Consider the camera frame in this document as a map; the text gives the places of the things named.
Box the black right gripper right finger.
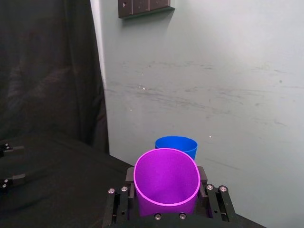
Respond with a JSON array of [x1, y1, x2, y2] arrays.
[[196, 166, 237, 223]]

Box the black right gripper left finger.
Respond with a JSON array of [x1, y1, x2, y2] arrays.
[[102, 167, 141, 227]]

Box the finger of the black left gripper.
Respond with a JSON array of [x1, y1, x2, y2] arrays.
[[0, 142, 25, 157], [0, 174, 26, 193]]

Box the purple plastic cup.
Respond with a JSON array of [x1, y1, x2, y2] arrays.
[[133, 148, 200, 217]]

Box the blue plastic cup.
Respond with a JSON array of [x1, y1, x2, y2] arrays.
[[154, 135, 199, 162]]

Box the black hanging curtain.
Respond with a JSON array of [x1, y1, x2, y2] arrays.
[[0, 0, 110, 154]]

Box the dark wall switch panel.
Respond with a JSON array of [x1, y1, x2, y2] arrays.
[[118, 0, 176, 19]]

